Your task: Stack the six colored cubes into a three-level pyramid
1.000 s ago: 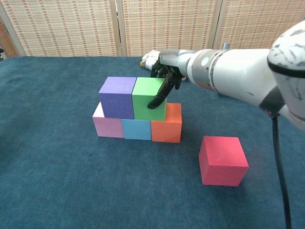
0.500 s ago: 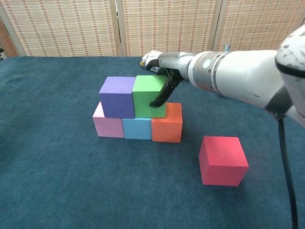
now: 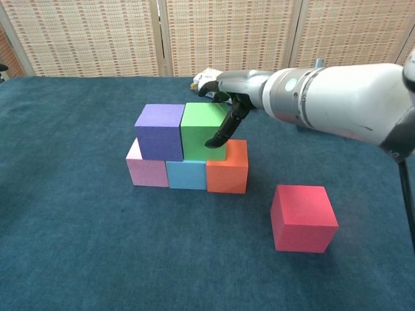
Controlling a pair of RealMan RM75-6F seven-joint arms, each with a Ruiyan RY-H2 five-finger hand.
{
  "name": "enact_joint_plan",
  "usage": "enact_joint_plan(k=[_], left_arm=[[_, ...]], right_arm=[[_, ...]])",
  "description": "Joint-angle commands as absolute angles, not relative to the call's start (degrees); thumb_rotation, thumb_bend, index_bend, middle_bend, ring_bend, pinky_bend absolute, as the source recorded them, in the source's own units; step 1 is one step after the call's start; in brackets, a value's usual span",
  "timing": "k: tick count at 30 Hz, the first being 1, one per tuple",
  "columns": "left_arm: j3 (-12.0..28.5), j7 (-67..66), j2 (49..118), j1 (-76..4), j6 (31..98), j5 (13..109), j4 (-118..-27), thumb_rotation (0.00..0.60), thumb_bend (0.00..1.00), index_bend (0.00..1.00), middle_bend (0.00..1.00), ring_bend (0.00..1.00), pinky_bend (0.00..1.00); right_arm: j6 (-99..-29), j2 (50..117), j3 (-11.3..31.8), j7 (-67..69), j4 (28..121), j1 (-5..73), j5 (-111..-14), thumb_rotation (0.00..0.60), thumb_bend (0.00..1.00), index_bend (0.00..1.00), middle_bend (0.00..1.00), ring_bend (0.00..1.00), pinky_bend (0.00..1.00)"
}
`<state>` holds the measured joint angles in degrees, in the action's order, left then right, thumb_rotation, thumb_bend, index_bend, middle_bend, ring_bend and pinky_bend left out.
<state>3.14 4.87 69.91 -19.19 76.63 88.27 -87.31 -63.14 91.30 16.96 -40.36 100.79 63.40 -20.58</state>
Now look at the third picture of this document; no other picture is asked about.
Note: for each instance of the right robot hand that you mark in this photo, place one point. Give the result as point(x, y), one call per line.
point(246, 87)

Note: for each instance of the green foam cube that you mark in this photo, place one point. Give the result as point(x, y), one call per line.
point(197, 129)

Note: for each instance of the orange foam cube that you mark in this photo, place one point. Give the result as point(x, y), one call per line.
point(227, 175)

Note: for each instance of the purple foam cube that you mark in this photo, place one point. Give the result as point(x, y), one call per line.
point(159, 136)

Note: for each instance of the light blue foam cube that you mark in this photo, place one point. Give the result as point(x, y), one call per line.
point(186, 175)

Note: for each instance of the pink foam cube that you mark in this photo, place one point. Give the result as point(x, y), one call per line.
point(147, 173)

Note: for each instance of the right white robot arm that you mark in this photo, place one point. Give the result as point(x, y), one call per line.
point(340, 97)

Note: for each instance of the white snack packet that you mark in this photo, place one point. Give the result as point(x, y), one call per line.
point(205, 76)

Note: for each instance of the woven bamboo folding screen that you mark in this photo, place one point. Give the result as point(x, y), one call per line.
point(227, 35)

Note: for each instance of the red foam cube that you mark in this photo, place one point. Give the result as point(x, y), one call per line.
point(304, 217)

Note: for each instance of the dark teal table cover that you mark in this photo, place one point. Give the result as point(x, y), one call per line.
point(97, 243)

